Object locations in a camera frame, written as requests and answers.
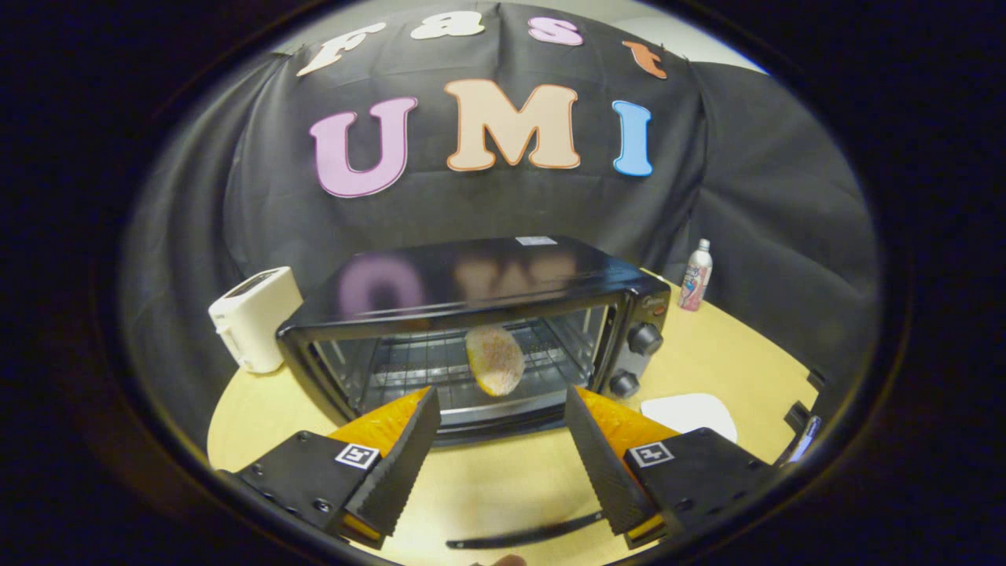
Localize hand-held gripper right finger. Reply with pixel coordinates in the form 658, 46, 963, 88
564, 384, 775, 551

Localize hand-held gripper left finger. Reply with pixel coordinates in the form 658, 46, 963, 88
236, 386, 442, 551

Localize round breaded patty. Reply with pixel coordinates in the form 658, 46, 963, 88
465, 325, 526, 398

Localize black toaster oven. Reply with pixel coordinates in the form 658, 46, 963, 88
275, 234, 673, 549

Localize white pop-up toaster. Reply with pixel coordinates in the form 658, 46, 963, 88
207, 266, 304, 374

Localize white plate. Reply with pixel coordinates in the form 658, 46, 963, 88
640, 392, 739, 443

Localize dark device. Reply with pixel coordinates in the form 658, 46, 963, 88
774, 368, 830, 466

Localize pink and white bottle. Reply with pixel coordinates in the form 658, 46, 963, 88
678, 238, 714, 312

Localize black backdrop cloth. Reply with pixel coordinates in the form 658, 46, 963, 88
119, 0, 879, 453

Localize metal wire oven rack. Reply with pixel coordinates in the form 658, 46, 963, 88
358, 318, 586, 394

